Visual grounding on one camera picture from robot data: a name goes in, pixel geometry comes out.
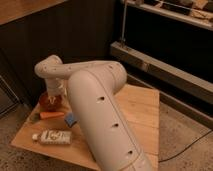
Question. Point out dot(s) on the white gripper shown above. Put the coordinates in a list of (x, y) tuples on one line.
[(55, 87)]

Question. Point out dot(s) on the red ceramic bowl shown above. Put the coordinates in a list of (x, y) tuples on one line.
[(46, 105)]

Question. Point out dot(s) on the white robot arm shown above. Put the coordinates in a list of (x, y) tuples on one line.
[(90, 87)]

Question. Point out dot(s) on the orange toy carrot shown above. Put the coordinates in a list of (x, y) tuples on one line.
[(44, 115)]

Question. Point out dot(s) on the blue sponge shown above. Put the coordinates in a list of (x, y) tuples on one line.
[(70, 120)]

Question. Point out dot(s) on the white plastic bottle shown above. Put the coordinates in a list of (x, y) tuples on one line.
[(53, 137)]

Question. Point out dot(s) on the metal pole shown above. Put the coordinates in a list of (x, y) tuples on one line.
[(124, 23)]

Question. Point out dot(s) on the cluttered upper shelf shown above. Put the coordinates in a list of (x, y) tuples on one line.
[(198, 13)]

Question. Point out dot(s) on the grey metal rail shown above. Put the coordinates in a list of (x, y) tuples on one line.
[(180, 79)]

